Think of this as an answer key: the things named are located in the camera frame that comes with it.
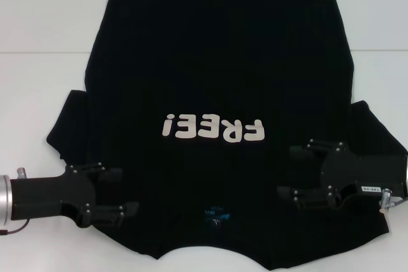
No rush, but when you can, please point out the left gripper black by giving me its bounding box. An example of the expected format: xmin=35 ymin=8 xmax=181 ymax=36
xmin=9 ymin=162 xmax=140 ymax=227

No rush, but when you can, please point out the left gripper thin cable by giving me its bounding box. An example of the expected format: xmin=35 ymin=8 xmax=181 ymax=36
xmin=0 ymin=219 xmax=30 ymax=235

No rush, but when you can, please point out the black shirt with FREE print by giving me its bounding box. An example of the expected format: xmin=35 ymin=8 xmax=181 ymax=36
xmin=44 ymin=0 xmax=408 ymax=272

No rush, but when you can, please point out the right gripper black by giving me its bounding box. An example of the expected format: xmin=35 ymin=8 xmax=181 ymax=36
xmin=276 ymin=139 xmax=408 ymax=212

